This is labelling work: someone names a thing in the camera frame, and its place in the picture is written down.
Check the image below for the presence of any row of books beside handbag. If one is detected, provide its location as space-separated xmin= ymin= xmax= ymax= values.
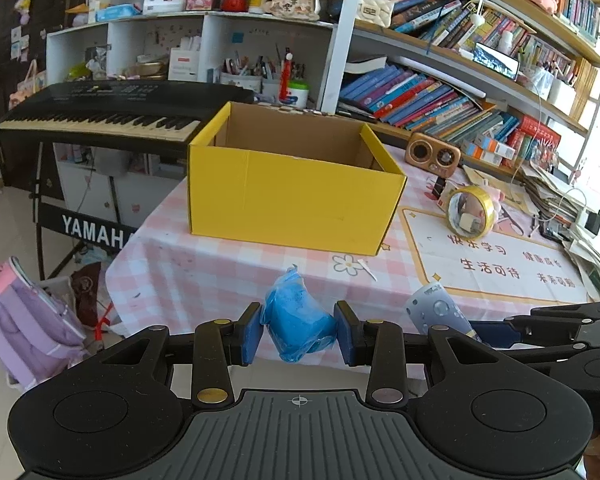
xmin=390 ymin=0 xmax=536 ymax=58

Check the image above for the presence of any white cubby shelf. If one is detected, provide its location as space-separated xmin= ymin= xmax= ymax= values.
xmin=45 ymin=12 xmax=338 ymax=111

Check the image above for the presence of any purple pink backpack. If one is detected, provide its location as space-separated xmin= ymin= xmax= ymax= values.
xmin=0 ymin=256 xmax=88 ymax=393

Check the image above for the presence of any pink checked desktop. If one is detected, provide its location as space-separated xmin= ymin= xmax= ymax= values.
xmin=105 ymin=122 xmax=600 ymax=386

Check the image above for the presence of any pile of papers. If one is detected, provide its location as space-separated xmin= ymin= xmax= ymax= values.
xmin=517 ymin=160 xmax=600 ymax=301

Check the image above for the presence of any wooden retro radio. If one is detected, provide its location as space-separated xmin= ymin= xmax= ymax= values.
xmin=405 ymin=132 xmax=465 ymax=179

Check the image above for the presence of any black keyboard stand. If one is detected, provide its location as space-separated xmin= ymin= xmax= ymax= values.
xmin=30 ymin=142 xmax=141 ymax=281

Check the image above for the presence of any white drawer cabinet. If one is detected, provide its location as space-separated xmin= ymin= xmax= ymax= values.
xmin=52 ymin=142 xmax=188 ymax=231

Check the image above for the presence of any phone with lit screen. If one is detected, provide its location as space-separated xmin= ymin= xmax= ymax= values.
xmin=472 ymin=41 xmax=521 ymax=81

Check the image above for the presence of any black electronic keyboard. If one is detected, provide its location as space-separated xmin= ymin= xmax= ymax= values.
xmin=0 ymin=80 xmax=256 ymax=148

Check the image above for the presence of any orange white carton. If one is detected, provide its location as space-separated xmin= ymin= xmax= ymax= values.
xmin=461 ymin=142 xmax=501 ymax=166
xmin=475 ymin=136 xmax=516 ymax=161

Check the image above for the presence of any yellow cardboard box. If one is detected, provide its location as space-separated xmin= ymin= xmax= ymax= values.
xmin=187 ymin=101 xmax=407 ymax=257

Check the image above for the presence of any blue tissue pack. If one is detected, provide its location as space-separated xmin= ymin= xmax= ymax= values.
xmin=96 ymin=3 xmax=143 ymax=23

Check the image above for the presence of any white box red label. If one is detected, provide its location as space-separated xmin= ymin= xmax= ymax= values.
xmin=168 ymin=47 xmax=201 ymax=82

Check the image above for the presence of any brown envelope stack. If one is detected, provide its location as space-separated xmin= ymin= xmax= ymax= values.
xmin=462 ymin=165 xmax=531 ymax=211

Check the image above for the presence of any white jar green lid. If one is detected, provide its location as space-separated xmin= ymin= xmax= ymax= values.
xmin=286 ymin=80 xmax=310 ymax=109

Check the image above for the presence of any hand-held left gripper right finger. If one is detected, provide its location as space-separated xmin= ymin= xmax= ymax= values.
xmin=334 ymin=301 xmax=500 ymax=407

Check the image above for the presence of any pink tote bag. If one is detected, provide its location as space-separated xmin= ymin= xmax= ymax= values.
xmin=9 ymin=60 xmax=47 ymax=108

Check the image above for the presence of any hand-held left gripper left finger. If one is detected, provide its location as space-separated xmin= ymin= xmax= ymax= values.
xmin=100 ymin=302 xmax=266 ymax=410

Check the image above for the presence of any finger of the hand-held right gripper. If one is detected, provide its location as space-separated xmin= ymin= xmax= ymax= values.
xmin=467 ymin=320 xmax=588 ymax=361
xmin=504 ymin=301 xmax=600 ymax=333

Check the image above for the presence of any row of thin upright books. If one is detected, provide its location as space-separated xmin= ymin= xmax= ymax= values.
xmin=475 ymin=0 xmax=600 ymax=41

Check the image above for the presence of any red tassel ornament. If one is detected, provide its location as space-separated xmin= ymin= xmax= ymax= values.
xmin=279 ymin=47 xmax=295 ymax=106

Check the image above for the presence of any leaning row of colourful books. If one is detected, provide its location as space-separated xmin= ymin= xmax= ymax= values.
xmin=337 ymin=56 xmax=563 ymax=168

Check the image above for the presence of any blue bubble print cup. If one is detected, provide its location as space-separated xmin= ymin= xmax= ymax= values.
xmin=405 ymin=282 xmax=481 ymax=342

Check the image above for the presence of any blue plastic-wrapped clay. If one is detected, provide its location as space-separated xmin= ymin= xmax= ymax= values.
xmin=260 ymin=267 xmax=337 ymax=363

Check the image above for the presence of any white wooden bookshelf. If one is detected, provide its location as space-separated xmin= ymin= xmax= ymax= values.
xmin=320 ymin=0 xmax=600 ymax=171

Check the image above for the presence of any brown bag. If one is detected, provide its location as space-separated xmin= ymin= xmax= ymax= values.
xmin=70 ymin=262 xmax=112 ymax=328

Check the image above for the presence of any white pen holder with pens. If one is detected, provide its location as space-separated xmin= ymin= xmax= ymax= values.
xmin=220 ymin=50 xmax=281 ymax=96

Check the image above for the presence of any white quilted pearl handbag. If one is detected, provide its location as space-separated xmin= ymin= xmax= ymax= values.
xmin=356 ymin=0 xmax=396 ymax=30

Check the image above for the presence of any white desk organiser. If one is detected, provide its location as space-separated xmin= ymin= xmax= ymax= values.
xmin=520 ymin=50 xmax=581 ymax=116

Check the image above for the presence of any yellow tape roll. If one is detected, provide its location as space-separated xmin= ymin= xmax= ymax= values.
xmin=446 ymin=185 xmax=499 ymax=237

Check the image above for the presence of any flat white box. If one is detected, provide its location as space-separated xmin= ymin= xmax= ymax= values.
xmin=142 ymin=0 xmax=187 ymax=15

